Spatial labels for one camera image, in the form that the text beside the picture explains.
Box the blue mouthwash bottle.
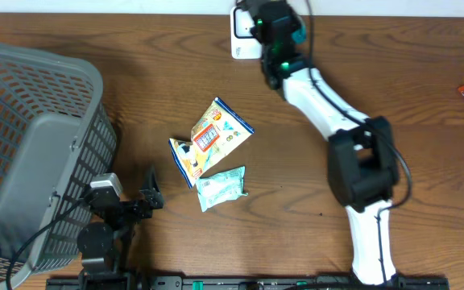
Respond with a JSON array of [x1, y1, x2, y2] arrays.
[[291, 17, 307, 44]]

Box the mint green wipes pack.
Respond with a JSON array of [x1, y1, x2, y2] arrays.
[[196, 166, 248, 212]]

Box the grey plastic mesh basket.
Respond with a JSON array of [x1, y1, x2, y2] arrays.
[[0, 43, 117, 289]]

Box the yellow snack chip bag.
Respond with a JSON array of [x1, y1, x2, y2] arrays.
[[168, 97, 255, 188]]

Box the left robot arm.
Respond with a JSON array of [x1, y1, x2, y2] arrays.
[[77, 167, 164, 289]]

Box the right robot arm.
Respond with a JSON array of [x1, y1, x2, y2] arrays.
[[236, 0, 399, 286]]

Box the white barcode scanner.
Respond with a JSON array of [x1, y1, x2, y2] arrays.
[[230, 6, 262, 60]]

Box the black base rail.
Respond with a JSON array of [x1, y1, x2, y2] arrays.
[[45, 275, 450, 290]]

